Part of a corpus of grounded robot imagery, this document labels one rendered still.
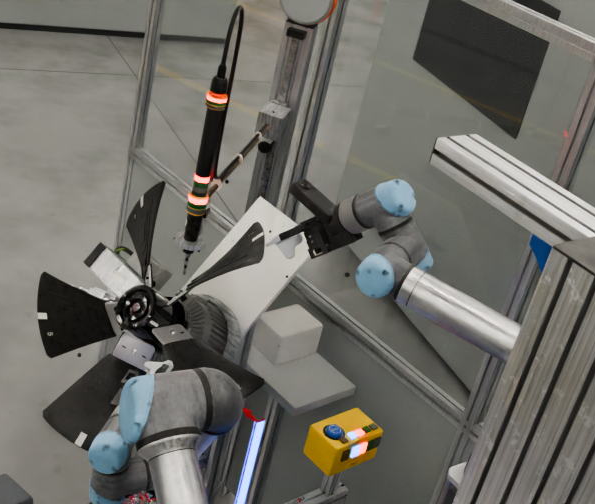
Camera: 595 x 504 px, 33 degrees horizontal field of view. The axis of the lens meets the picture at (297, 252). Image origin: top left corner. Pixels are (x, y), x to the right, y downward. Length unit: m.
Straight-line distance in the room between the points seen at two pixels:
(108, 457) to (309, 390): 0.98
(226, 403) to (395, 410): 1.18
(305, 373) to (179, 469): 1.26
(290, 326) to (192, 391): 1.19
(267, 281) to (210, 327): 0.21
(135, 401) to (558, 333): 0.76
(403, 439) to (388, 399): 0.12
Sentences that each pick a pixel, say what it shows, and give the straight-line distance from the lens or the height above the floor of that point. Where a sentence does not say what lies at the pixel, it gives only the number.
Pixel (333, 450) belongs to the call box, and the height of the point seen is 1.06.
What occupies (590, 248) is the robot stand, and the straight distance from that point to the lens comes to 1.39.
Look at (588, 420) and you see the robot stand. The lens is 1.38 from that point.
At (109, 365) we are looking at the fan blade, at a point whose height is 1.09.
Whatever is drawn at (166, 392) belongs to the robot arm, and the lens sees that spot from 1.80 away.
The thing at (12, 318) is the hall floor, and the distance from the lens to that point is 4.52.
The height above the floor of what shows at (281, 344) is 0.94.
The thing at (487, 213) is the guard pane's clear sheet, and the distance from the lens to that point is 2.59.
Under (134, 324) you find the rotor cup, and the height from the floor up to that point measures 1.20.
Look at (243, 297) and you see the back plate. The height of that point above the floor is 1.18.
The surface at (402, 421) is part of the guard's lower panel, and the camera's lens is 2.95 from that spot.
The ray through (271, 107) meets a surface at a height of 1.57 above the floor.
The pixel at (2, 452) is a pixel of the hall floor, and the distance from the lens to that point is 3.86.
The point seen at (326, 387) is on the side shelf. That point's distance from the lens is 2.96.
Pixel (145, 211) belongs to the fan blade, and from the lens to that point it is 2.63.
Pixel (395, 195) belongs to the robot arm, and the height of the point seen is 1.78.
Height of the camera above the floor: 2.58
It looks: 29 degrees down
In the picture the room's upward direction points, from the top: 14 degrees clockwise
